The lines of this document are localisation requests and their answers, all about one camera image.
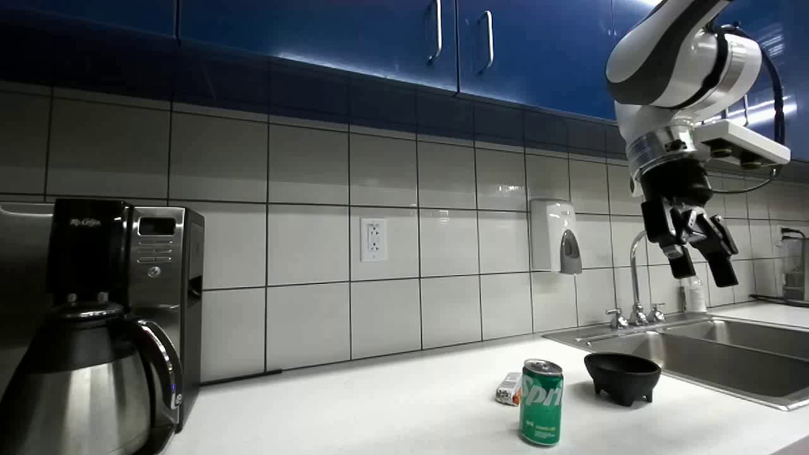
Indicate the right silver cabinet handle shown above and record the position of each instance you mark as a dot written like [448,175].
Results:
[490,36]

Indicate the blue upper cabinets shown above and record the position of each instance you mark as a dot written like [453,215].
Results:
[359,62]

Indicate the black steel coffee maker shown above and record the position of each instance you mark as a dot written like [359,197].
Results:
[114,273]

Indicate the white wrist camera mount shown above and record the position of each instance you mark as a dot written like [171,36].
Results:
[739,145]

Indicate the steel coffee carafe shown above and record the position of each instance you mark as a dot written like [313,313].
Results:
[95,383]

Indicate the black stone bowl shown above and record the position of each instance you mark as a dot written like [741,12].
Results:
[622,378]

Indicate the stainless steel sink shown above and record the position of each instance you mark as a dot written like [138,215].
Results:
[766,365]

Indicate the chrome sink faucet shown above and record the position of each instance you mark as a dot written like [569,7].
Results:
[639,313]

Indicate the left silver cabinet handle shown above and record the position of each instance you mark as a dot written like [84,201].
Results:
[439,30]

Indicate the silver cabinet handle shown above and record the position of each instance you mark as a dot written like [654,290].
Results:
[490,36]
[439,30]

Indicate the green soda can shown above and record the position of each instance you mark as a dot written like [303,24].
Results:
[541,393]

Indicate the clear soap bottle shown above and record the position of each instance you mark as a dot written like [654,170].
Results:
[694,295]

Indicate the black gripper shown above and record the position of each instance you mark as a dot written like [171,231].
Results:
[674,212]

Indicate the white wall outlet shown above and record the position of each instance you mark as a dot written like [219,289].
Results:
[373,239]

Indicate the white soap dispenser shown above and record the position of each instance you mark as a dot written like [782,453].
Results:
[555,242]

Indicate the appliance at right edge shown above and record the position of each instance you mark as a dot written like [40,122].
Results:
[794,265]

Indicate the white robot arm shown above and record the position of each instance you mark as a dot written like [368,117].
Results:
[667,76]

